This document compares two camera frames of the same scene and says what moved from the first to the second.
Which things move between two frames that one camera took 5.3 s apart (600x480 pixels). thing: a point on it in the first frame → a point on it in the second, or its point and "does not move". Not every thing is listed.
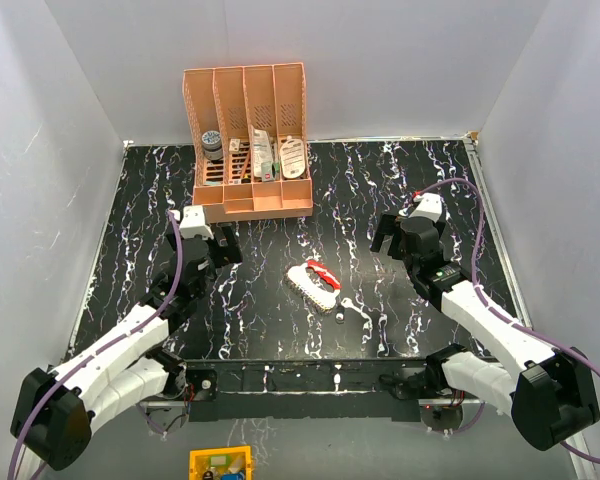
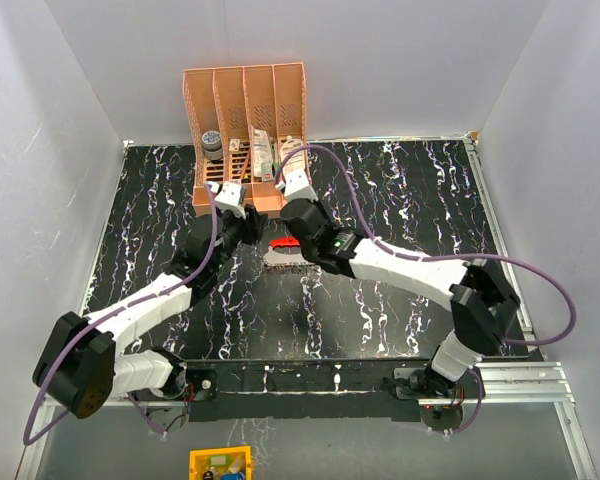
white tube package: [263, 155] does not move
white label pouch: [292, 157] does not move
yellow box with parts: [220, 463] does not move
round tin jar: [211, 144] does not move
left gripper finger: [233, 246] → [254, 224]
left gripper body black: [218, 255] → [233, 229]
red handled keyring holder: [317, 297] → [286, 252]
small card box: [234, 145] does not move
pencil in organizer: [245, 164] does not move
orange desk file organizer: [248, 131] does not move
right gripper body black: [402, 251] → [322, 211]
